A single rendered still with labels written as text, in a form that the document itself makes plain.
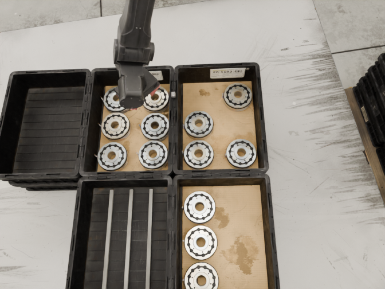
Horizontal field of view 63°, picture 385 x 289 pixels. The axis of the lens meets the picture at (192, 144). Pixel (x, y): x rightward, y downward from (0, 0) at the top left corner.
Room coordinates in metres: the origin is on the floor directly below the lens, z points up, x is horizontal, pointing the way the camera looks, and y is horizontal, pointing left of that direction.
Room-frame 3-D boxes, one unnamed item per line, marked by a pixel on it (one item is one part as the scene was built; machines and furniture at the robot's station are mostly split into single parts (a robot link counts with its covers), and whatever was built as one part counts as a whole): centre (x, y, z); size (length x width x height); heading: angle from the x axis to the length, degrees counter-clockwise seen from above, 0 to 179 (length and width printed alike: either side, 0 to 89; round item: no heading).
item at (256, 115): (0.43, -0.10, 0.87); 0.40 x 0.30 x 0.11; 172
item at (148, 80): (0.46, 0.12, 1.17); 0.10 x 0.07 x 0.07; 125
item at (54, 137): (0.52, 0.49, 0.87); 0.40 x 0.30 x 0.11; 172
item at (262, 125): (0.43, -0.10, 0.92); 0.40 x 0.30 x 0.02; 172
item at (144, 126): (0.46, 0.12, 0.86); 0.10 x 0.10 x 0.01
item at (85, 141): (0.47, 0.20, 0.92); 0.40 x 0.30 x 0.02; 172
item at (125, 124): (0.49, 0.26, 0.86); 0.10 x 0.10 x 0.01
